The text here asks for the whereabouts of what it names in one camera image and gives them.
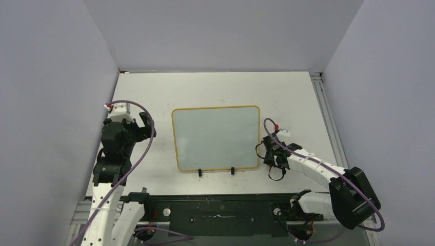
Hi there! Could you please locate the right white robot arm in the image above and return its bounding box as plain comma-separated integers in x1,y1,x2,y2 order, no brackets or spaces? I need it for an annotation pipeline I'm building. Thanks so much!
259,136,385,232

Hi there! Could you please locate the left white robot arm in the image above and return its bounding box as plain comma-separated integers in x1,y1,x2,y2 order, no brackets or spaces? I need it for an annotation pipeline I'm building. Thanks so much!
81,112,156,245

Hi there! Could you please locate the yellow-framed whiteboard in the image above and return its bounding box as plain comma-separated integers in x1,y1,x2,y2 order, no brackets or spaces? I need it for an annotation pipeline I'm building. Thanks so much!
171,105,261,172

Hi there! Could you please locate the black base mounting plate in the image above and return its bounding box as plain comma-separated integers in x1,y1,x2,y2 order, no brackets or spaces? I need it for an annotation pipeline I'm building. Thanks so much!
139,193,323,237

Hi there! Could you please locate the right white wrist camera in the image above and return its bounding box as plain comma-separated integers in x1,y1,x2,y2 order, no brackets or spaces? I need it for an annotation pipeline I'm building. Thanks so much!
274,125,291,137

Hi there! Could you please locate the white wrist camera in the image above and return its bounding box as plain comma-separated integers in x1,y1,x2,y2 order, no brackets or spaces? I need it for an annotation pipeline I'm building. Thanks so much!
104,102,134,123
274,125,291,137

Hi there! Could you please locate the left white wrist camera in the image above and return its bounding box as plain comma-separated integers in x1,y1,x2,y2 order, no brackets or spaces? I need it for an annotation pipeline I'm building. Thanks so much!
104,102,134,123

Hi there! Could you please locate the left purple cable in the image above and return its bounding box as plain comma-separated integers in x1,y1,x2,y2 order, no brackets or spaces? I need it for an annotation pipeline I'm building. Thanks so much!
69,99,156,246

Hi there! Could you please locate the aluminium rail frame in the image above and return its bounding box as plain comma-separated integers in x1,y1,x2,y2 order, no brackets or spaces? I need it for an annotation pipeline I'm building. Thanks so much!
309,72,349,168

